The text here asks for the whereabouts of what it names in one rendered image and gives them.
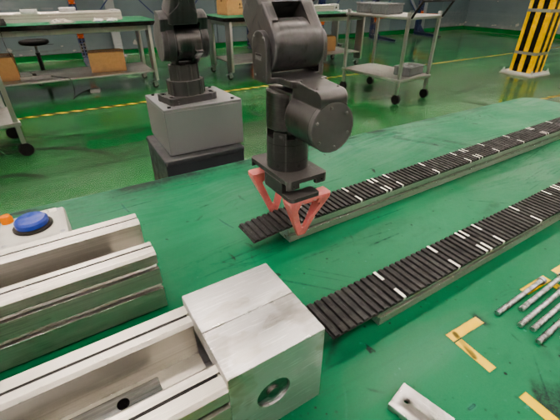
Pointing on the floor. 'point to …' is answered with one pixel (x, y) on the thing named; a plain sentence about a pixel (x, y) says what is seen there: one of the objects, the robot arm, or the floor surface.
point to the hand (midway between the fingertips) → (287, 217)
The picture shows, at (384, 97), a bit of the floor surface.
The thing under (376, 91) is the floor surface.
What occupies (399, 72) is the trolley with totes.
